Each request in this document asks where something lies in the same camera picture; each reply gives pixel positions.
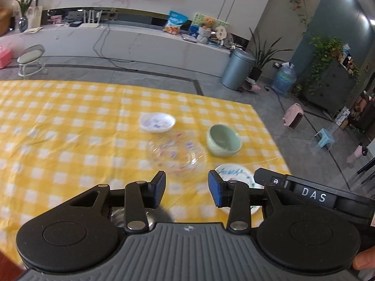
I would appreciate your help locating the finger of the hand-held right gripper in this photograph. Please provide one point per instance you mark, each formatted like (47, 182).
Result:
(268, 177)

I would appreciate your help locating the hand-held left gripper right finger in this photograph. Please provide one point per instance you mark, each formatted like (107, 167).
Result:
(215, 190)

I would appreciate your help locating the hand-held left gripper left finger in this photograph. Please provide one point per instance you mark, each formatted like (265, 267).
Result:
(158, 188)

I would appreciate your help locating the white plate with green print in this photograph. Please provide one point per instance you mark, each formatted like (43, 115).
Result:
(234, 171)

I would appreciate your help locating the clear floral glass plate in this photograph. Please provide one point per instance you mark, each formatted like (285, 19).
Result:
(177, 155)

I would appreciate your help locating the pale green ceramic bowl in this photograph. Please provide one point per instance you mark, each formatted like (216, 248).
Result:
(224, 140)

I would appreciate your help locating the white bowl with colourful print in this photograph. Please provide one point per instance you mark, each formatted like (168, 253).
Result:
(156, 122)

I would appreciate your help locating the person's right hand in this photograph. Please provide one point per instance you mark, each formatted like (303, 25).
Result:
(364, 260)

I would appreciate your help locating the small clear glass bowl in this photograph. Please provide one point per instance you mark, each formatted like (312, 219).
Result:
(117, 215)

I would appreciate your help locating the small blue plastic stool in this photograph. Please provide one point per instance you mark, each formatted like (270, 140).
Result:
(325, 136)

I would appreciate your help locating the pink fan heater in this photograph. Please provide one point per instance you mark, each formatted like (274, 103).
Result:
(293, 116)

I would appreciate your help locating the white cardboard box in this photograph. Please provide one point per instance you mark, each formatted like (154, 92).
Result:
(342, 118)

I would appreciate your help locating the pink slippers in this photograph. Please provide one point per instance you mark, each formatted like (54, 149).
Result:
(252, 86)

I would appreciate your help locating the yellow checked tablecloth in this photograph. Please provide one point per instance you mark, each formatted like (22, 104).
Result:
(73, 140)

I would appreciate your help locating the blue water jug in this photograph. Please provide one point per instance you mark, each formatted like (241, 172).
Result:
(283, 79)

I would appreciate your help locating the dark green cabinet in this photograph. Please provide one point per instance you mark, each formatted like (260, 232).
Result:
(331, 87)

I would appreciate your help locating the grey metal trash can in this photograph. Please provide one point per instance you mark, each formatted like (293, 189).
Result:
(235, 70)

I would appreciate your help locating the potted long-leaf plant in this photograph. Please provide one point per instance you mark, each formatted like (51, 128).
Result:
(262, 55)

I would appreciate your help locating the green ivy plant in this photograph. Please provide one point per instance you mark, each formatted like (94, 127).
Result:
(323, 49)

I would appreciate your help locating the long white television console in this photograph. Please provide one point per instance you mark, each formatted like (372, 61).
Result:
(146, 46)

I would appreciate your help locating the round beige fan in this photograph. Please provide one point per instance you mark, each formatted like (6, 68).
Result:
(221, 32)

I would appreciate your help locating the green printed board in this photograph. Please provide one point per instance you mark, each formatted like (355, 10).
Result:
(221, 23)

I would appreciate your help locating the brown teddy bear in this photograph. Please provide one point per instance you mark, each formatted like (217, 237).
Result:
(205, 29)

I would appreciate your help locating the blue box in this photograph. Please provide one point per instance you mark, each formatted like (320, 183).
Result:
(193, 30)

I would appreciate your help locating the blue snack bag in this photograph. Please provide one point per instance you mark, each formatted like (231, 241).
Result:
(175, 23)

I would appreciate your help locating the white router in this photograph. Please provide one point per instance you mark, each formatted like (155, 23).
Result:
(90, 24)

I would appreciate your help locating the white round stool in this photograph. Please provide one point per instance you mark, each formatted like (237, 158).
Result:
(30, 56)

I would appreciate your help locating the black set-top box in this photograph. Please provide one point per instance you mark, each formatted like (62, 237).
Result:
(75, 23)

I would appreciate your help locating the small pink box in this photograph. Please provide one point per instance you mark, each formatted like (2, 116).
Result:
(56, 19)

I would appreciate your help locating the large pink box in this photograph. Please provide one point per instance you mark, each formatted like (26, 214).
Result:
(5, 57)

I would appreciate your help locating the sheet of paper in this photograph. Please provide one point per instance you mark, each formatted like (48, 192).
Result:
(32, 29)

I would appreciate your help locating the green plant in blue vase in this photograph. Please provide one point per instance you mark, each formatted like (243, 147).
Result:
(24, 14)

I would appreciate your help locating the brown ceramic jar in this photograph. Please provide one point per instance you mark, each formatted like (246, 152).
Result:
(5, 22)

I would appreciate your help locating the white picture frame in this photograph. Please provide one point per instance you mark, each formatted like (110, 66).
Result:
(35, 14)

